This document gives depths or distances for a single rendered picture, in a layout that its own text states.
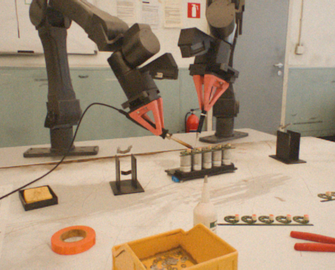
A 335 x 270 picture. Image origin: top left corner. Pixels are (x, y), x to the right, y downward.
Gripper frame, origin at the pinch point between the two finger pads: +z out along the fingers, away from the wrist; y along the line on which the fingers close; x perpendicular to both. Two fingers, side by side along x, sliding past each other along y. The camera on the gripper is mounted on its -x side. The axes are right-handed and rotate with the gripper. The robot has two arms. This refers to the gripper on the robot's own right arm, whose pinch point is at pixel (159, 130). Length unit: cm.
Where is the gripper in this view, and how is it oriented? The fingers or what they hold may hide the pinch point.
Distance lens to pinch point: 74.7
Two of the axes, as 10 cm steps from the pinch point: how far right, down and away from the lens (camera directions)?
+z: 4.7, 8.8, 0.5
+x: -8.4, 4.4, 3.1
